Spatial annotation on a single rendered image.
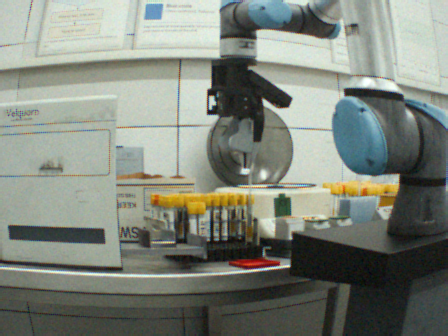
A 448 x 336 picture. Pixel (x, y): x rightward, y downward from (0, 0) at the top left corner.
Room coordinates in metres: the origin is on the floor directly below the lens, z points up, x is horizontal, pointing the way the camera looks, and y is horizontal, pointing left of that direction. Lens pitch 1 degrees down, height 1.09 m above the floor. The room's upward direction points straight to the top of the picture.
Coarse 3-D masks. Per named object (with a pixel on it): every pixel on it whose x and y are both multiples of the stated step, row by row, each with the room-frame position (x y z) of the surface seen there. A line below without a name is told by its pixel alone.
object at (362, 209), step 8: (344, 200) 1.66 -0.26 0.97; (352, 200) 1.65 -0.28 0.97; (360, 200) 1.66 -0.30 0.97; (368, 200) 1.68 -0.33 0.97; (376, 200) 1.70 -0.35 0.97; (344, 208) 1.66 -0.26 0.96; (352, 208) 1.65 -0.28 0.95; (360, 208) 1.66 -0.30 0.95; (368, 208) 1.68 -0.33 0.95; (352, 216) 1.65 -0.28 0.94; (360, 216) 1.67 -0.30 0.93; (368, 216) 1.68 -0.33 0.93
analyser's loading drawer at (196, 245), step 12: (144, 240) 1.36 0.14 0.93; (156, 240) 1.40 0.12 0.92; (168, 240) 1.38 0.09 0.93; (192, 240) 1.42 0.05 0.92; (204, 240) 1.38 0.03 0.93; (132, 252) 1.32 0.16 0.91; (144, 252) 1.33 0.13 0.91; (156, 252) 1.34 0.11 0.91; (168, 252) 1.35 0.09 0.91; (180, 252) 1.36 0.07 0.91; (192, 252) 1.37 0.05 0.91; (204, 252) 1.38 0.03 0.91
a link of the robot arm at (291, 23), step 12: (252, 0) 1.43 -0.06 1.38; (264, 0) 1.40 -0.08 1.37; (276, 0) 1.41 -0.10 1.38; (240, 12) 1.46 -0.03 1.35; (252, 12) 1.42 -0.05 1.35; (264, 12) 1.40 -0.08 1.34; (276, 12) 1.41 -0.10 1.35; (288, 12) 1.42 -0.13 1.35; (300, 12) 1.46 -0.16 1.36; (240, 24) 1.48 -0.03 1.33; (252, 24) 1.45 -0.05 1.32; (264, 24) 1.42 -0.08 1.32; (276, 24) 1.41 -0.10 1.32; (288, 24) 1.45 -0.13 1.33; (300, 24) 1.46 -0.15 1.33
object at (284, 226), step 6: (288, 216) 1.56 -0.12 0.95; (294, 216) 1.56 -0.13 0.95; (276, 222) 1.55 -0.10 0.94; (282, 222) 1.53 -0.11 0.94; (288, 222) 1.52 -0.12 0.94; (294, 222) 1.52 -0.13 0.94; (300, 222) 1.53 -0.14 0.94; (276, 228) 1.55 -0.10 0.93; (282, 228) 1.53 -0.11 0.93; (288, 228) 1.51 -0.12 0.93; (294, 228) 1.52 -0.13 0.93; (300, 228) 1.53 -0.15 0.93; (276, 234) 1.55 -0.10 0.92; (282, 234) 1.53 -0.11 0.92; (288, 234) 1.51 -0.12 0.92
